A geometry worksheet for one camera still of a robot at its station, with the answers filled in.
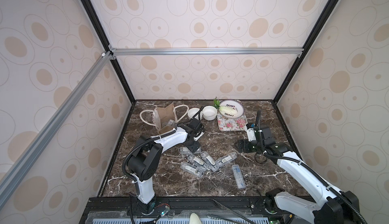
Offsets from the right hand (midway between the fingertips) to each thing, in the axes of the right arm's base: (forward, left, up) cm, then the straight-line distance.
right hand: (247, 142), depth 83 cm
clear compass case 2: (-7, +20, -10) cm, 23 cm away
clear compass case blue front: (-14, +4, -12) cm, 19 cm away
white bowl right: (+29, +21, -9) cm, 37 cm away
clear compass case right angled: (-5, +10, -10) cm, 15 cm away
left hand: (+2, +29, -7) cm, 30 cm away
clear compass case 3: (-12, +30, -9) cm, 34 cm away
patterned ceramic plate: (+40, +2, -10) cm, 41 cm away
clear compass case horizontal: (-1, +35, -10) cm, 36 cm away
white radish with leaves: (+31, +9, -7) cm, 33 cm away
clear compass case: (-8, +27, -10) cm, 30 cm away
